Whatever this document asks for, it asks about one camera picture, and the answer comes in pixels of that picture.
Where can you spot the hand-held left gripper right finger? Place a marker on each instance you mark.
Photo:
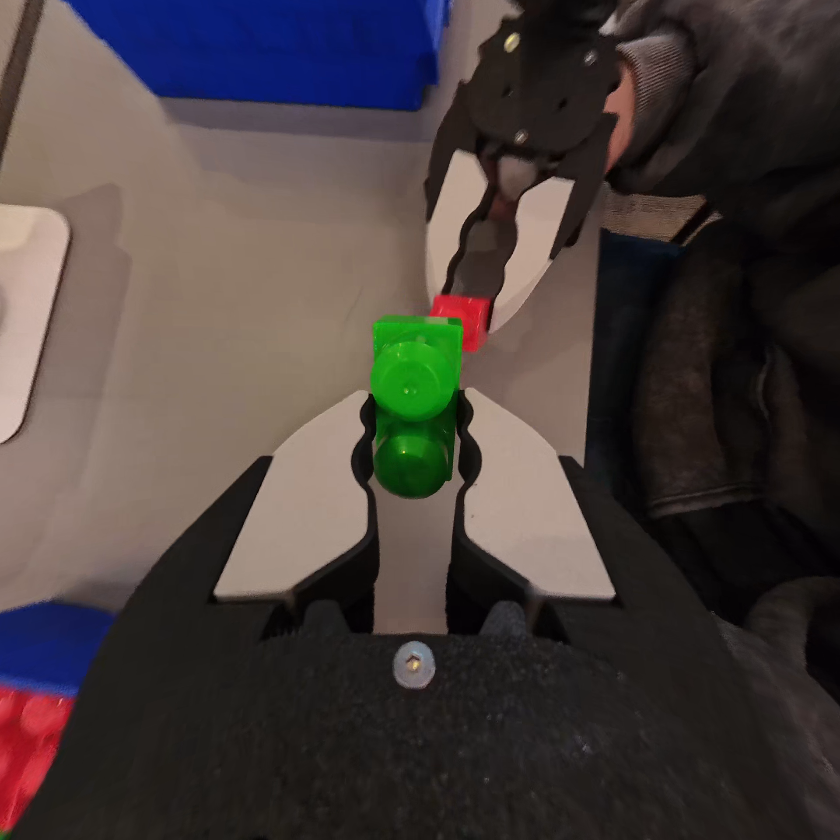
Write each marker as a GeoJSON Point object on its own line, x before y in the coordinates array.
{"type": "Point", "coordinates": [538, 512]}

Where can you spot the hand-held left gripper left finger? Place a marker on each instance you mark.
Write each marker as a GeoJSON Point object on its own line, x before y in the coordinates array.
{"type": "Point", "coordinates": [295, 512]}

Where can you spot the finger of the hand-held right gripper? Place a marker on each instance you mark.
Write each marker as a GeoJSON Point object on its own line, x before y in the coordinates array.
{"type": "Point", "coordinates": [541, 236]}
{"type": "Point", "coordinates": [453, 210]}

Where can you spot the red tall toy block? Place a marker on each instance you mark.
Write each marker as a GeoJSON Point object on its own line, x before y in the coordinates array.
{"type": "Point", "coordinates": [469, 318]}

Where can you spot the green two-stud toy block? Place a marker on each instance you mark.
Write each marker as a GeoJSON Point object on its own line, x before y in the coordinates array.
{"type": "Point", "coordinates": [410, 387]}

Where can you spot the blue divided plastic bin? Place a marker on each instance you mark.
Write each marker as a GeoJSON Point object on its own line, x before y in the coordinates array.
{"type": "Point", "coordinates": [46, 646]}

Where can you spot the person's right forearm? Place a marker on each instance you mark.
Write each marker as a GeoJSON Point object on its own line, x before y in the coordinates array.
{"type": "Point", "coordinates": [722, 98]}

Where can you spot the grey desk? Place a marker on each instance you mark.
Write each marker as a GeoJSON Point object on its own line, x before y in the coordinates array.
{"type": "Point", "coordinates": [197, 262]}

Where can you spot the person's right hand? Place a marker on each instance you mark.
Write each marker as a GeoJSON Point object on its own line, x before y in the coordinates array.
{"type": "Point", "coordinates": [620, 118]}

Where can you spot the white folding book stand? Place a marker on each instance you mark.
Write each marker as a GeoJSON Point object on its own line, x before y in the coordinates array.
{"type": "Point", "coordinates": [26, 315]}

